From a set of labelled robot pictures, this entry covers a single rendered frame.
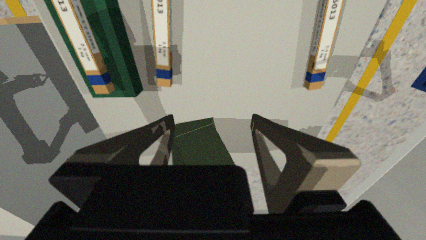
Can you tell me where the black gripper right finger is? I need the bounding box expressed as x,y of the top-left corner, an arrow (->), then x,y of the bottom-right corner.
250,114 -> 362,214

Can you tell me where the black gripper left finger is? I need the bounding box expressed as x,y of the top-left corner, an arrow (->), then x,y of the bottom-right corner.
64,114 -> 175,165

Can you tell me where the tan cardboard pack with blue bands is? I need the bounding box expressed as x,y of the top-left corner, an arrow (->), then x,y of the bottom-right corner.
151,0 -> 172,87
51,0 -> 115,94
304,0 -> 344,90

